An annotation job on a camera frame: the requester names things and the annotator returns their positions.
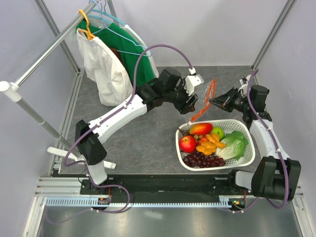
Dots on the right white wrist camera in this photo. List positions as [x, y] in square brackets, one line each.
[244, 84]

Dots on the white plastic basket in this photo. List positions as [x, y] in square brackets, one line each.
[228, 126]

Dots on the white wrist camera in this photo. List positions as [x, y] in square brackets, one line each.
[244, 84]
[193, 81]

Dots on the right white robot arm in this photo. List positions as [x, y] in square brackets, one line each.
[277, 175]

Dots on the brown longan cluster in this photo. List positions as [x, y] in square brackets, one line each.
[186, 133]

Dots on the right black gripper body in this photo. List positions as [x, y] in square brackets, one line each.
[236, 101]

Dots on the red yellow mango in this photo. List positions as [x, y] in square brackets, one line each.
[201, 129]

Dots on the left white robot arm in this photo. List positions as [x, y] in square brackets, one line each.
[91, 136]

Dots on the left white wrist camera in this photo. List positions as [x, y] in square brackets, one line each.
[193, 81]

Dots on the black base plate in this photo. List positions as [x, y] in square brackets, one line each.
[178, 187]

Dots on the green apple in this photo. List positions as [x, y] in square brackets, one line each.
[219, 131]

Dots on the clear zip top bag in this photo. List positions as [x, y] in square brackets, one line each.
[208, 94]

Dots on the purple grape bunch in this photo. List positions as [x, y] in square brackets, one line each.
[199, 160]

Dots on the white shirt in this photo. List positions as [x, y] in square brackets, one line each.
[104, 68]

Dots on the grey cable duct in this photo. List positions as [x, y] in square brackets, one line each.
[222, 202]

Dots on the yellow ginger root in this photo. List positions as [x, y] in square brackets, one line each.
[209, 143]

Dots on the brown garment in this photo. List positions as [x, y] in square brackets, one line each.
[116, 53]

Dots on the blue wire hanger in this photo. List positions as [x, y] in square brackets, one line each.
[105, 26]

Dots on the green shirt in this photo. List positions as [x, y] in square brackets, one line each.
[145, 72]

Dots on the green lettuce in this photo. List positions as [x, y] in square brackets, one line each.
[235, 144]

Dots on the metal clothes rack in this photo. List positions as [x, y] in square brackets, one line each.
[24, 35]

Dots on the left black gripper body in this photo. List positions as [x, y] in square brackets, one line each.
[179, 98]

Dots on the red apple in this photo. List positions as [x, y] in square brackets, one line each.
[187, 144]

